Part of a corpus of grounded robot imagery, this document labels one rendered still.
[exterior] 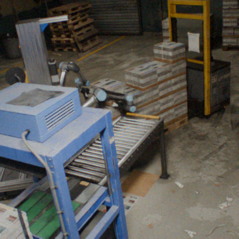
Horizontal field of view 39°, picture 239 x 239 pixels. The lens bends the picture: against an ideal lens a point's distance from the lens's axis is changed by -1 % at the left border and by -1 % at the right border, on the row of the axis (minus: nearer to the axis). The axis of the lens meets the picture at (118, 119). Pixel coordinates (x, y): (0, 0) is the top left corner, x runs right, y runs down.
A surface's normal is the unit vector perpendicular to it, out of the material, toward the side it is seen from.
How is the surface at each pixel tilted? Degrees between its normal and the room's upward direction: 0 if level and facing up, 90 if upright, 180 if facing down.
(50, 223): 0
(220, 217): 0
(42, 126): 90
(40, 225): 0
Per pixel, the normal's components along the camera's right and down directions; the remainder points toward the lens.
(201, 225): -0.11, -0.89
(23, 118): -0.49, 0.43
